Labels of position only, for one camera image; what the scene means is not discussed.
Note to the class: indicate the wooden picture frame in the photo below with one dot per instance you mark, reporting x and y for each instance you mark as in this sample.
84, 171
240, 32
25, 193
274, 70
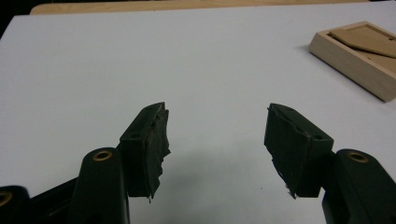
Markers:
342, 62

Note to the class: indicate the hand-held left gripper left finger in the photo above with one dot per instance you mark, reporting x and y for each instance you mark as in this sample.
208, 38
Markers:
140, 149

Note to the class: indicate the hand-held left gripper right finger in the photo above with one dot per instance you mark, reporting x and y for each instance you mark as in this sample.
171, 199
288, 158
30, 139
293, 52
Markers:
295, 149

